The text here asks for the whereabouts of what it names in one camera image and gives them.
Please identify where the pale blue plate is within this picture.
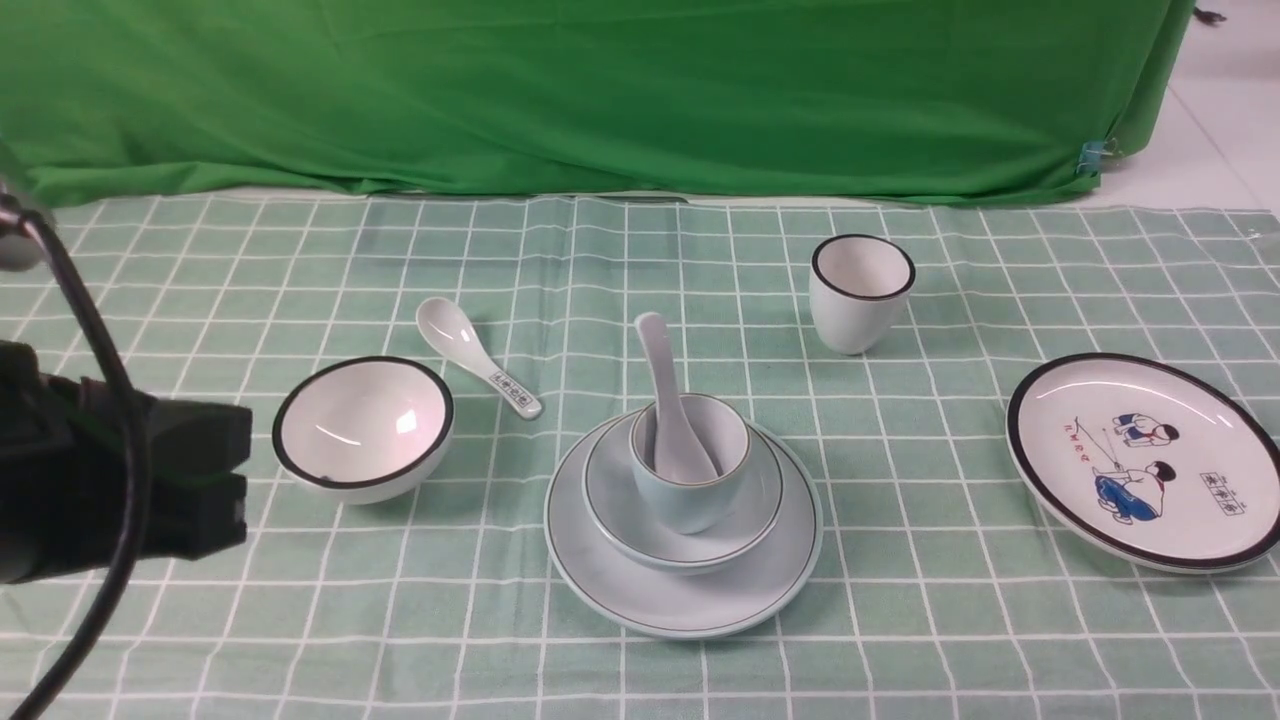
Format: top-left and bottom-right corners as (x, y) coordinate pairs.
(544, 414), (824, 641)

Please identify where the white bowl black rim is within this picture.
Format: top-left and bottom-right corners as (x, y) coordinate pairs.
(271, 356), (456, 505)

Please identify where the plain white spoon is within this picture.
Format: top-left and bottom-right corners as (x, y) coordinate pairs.
(634, 313), (719, 486)

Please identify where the white plate cartoon print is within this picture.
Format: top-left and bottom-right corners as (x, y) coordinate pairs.
(1005, 352), (1279, 574)

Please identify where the white cup black rim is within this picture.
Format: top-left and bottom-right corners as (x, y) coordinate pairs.
(808, 234), (916, 356)

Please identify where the pale blue bowl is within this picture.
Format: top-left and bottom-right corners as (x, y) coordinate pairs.
(582, 410), (785, 575)

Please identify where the green checkered tablecloth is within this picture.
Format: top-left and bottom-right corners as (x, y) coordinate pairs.
(47, 195), (1277, 719)

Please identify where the pale blue cup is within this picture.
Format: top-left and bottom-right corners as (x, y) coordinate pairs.
(628, 393), (756, 534)

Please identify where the blue clip on backdrop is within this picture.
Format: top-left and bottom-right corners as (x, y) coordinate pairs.
(1075, 140), (1107, 177)

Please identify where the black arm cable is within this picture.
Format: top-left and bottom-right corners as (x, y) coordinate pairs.
(0, 192), (154, 720)

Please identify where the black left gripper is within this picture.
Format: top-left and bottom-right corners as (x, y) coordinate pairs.
(1, 341), (253, 585)

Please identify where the green backdrop cloth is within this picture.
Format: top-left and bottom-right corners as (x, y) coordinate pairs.
(3, 1), (1193, 208)

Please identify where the white spoon printed handle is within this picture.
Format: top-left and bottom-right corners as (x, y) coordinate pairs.
(416, 297), (543, 420)

